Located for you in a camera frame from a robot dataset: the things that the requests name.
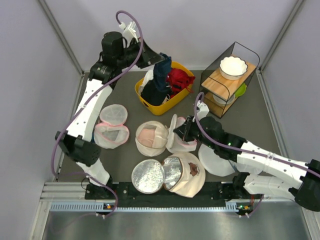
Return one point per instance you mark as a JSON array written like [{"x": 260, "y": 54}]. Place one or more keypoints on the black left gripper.
[{"x": 149, "y": 57}]

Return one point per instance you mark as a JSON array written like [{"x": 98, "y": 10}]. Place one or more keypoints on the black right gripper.
[{"x": 184, "y": 131}]

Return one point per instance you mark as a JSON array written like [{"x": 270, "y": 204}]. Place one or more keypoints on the dark blue bra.
[{"x": 161, "y": 71}]

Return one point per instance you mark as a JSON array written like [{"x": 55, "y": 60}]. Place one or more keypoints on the beige mesh bag with glasses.
[{"x": 161, "y": 133}]

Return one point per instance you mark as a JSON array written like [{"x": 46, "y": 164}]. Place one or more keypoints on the pale pink bra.
[{"x": 146, "y": 137}]

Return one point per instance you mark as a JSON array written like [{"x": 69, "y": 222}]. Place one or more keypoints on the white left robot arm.
[{"x": 76, "y": 140}]

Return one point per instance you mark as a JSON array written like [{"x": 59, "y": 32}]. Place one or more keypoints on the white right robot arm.
[{"x": 291, "y": 179}]

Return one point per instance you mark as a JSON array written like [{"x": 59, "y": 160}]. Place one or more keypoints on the pink trimmed bag centre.
[{"x": 174, "y": 142}]

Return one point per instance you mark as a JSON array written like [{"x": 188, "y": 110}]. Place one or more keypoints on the pink trimmed bag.
[
  {"x": 111, "y": 132},
  {"x": 174, "y": 142}
]

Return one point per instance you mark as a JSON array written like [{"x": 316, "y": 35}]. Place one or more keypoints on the white bra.
[{"x": 149, "y": 76}]

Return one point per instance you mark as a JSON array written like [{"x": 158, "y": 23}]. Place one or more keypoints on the red bra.
[{"x": 179, "y": 80}]

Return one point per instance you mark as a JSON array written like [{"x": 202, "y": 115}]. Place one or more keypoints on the black bra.
[{"x": 153, "y": 96}]

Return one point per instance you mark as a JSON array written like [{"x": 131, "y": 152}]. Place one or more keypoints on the grey trimmed white mesh bag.
[{"x": 214, "y": 164}]

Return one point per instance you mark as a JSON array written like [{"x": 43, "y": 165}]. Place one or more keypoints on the beige foil lined bear bag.
[{"x": 180, "y": 173}]

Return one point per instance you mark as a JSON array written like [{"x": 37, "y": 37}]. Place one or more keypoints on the pink trimmed bag left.
[{"x": 111, "y": 132}]

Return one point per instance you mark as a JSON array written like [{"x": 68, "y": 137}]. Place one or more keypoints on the yellow plastic basket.
[{"x": 161, "y": 109}]

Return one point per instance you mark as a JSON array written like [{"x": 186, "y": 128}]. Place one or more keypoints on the green plastic bowl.
[{"x": 240, "y": 91}]

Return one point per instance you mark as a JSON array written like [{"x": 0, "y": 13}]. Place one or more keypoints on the white scalloped bowl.
[{"x": 232, "y": 68}]

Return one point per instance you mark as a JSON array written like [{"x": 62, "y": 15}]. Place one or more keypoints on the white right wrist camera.
[{"x": 202, "y": 110}]

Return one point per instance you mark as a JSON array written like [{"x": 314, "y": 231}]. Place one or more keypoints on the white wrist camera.
[
  {"x": 129, "y": 30},
  {"x": 202, "y": 110}
]

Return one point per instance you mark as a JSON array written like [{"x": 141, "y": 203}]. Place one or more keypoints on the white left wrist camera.
[{"x": 129, "y": 30}]

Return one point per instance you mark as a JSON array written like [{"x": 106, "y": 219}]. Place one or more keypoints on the black wire shelf rack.
[{"x": 212, "y": 82}]

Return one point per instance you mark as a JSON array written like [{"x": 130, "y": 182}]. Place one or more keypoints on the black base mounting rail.
[{"x": 212, "y": 194}]

